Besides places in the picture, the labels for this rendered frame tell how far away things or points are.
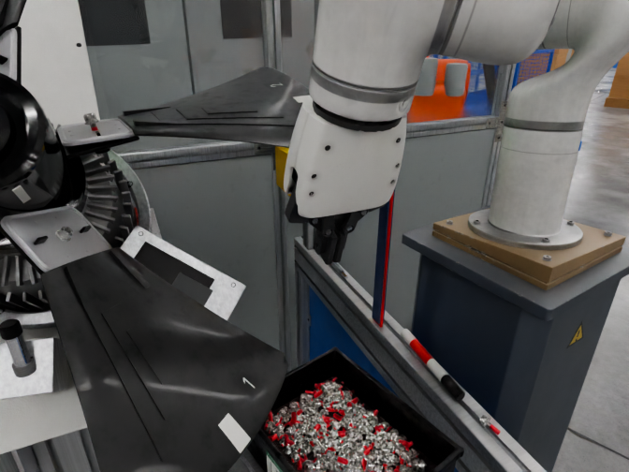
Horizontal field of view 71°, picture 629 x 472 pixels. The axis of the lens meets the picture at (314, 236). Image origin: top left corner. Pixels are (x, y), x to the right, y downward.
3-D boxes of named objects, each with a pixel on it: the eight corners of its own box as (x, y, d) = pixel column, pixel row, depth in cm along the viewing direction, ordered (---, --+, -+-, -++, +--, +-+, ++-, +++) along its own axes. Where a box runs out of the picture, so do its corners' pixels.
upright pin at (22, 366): (16, 367, 49) (-2, 319, 46) (37, 361, 49) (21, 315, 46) (13, 379, 47) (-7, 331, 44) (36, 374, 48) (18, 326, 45)
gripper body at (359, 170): (390, 72, 40) (365, 175, 47) (285, 77, 36) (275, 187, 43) (437, 110, 35) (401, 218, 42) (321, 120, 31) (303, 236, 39)
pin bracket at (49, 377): (21, 346, 56) (-4, 343, 48) (69, 341, 58) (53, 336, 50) (20, 395, 54) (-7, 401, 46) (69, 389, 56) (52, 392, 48)
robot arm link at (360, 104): (388, 47, 39) (381, 80, 41) (296, 49, 35) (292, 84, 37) (444, 87, 33) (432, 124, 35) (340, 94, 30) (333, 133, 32)
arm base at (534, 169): (494, 207, 93) (509, 117, 86) (595, 229, 80) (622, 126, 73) (448, 228, 80) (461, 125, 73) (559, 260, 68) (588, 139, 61)
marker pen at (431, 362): (400, 329, 67) (457, 393, 56) (408, 327, 68) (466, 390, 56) (399, 336, 68) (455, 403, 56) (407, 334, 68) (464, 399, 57)
